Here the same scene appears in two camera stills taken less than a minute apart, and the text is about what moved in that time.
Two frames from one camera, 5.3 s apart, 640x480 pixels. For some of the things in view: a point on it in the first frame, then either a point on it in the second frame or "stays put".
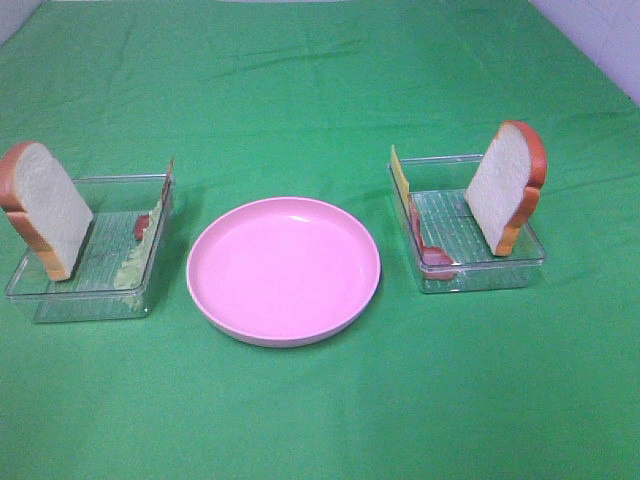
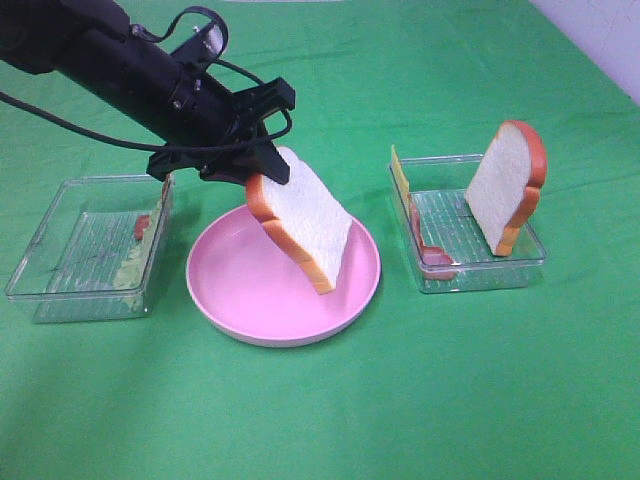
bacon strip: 437,263 stays put
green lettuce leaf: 130,274 stays put
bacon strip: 142,220 stays put
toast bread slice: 43,201 → 309,225
